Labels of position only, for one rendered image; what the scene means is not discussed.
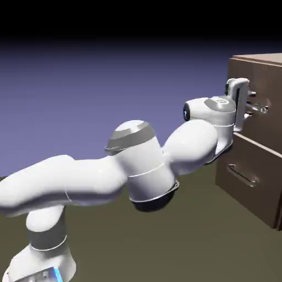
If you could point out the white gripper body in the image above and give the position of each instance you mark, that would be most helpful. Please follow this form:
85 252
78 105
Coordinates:
242 103

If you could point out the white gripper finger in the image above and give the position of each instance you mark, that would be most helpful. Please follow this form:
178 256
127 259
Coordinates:
252 93
248 115

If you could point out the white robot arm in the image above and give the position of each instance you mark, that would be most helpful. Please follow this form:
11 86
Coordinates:
88 176

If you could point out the wood drawer front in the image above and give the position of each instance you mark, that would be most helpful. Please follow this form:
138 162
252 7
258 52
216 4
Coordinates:
264 202
264 79

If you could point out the dark wood cabinet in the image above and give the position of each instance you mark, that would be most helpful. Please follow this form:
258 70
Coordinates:
264 56

